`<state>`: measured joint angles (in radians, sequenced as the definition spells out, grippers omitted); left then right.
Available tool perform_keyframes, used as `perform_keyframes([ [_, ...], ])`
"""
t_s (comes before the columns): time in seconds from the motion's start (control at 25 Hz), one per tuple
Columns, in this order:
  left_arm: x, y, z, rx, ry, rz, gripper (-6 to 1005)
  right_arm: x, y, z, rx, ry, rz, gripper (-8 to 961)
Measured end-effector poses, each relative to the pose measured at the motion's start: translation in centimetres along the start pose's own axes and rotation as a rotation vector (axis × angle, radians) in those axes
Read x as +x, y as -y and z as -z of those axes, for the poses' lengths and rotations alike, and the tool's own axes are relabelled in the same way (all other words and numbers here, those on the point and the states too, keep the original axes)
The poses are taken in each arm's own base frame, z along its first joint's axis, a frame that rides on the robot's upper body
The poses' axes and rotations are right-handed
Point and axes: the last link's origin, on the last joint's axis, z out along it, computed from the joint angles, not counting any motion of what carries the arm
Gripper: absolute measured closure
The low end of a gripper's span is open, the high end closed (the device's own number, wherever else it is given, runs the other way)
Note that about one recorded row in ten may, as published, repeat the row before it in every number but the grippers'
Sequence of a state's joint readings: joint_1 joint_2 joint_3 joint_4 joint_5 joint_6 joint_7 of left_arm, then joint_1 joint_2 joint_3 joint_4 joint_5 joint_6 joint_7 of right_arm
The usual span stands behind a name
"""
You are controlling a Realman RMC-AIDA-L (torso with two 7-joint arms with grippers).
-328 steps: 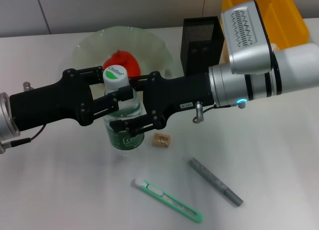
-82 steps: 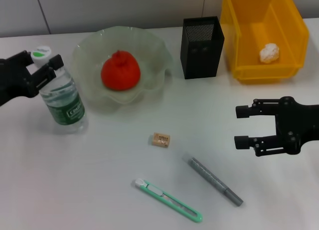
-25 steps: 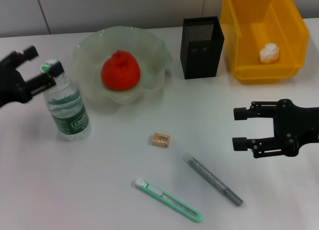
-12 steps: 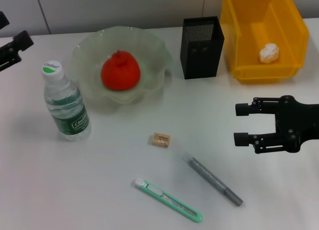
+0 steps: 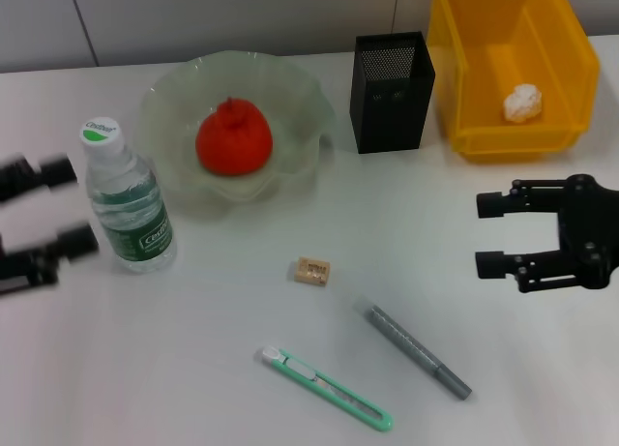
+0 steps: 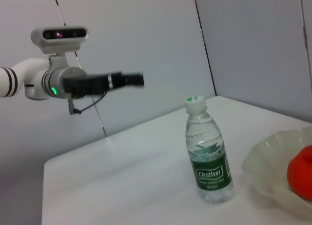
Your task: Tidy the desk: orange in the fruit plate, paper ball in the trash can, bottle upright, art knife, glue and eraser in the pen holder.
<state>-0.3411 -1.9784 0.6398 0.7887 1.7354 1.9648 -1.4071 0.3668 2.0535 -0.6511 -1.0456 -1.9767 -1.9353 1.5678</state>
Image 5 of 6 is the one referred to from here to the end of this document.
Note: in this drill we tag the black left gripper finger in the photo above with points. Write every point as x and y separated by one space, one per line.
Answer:
72 245
53 172

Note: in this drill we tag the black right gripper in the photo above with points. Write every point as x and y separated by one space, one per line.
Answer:
595 233

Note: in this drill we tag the clear green-label water bottle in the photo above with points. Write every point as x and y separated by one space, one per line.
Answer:
130 214

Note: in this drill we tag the white paper ball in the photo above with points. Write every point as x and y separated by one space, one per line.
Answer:
522 102

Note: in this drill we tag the orange fruit with stem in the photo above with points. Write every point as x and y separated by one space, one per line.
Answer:
234 146

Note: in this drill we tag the grey marker pen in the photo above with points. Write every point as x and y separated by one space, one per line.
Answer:
411 347

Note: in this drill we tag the black mesh pen holder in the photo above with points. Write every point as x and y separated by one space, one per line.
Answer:
392 117

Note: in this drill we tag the green utility knife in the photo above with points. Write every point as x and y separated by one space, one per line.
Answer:
329 388

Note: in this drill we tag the translucent green wavy fruit plate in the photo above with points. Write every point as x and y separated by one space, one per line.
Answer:
290 102

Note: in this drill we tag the yellow plastic bin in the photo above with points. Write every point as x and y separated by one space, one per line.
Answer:
570 54

